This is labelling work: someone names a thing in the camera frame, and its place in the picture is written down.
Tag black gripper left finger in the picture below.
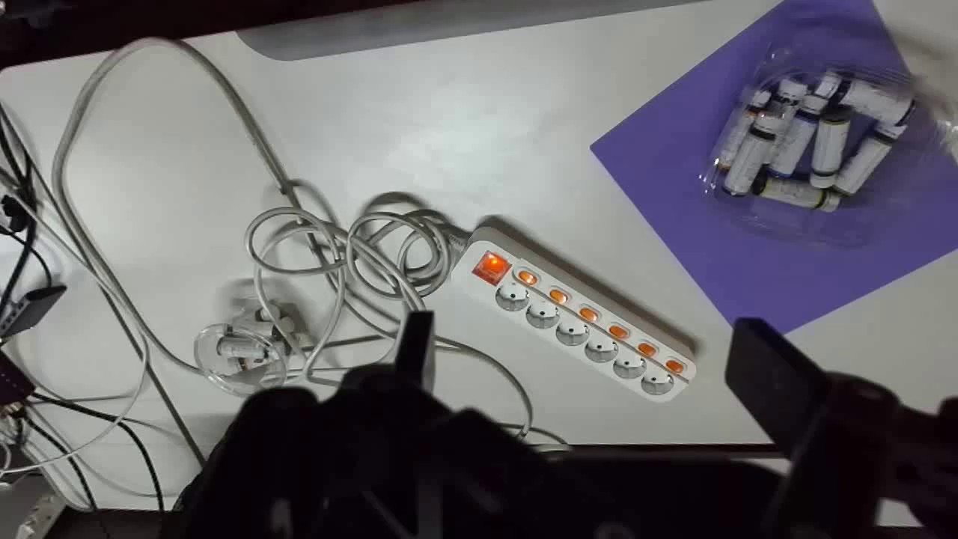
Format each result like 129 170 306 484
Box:
394 309 436 393

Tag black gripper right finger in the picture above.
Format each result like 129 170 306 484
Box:
725 318 833 454

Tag white power strip orange switches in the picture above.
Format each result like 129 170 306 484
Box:
447 216 700 405

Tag white plug adapter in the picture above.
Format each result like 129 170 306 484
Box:
195 297 315 396

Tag white tube with black cap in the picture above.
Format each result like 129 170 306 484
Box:
722 111 789 197
834 75 915 129
765 92 827 179
833 126 905 197
807 101 855 192
712 87 776 168
751 174 846 216

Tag clear plastic bag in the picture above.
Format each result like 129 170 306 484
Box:
697 53 954 235

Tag black connector box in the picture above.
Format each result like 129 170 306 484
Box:
0 282 69 343

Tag white power strip cable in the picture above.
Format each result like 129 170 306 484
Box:
195 188 571 451

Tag long grey cable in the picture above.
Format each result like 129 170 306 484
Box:
51 35 301 402

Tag black cable bundle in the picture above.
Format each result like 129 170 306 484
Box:
0 101 207 515

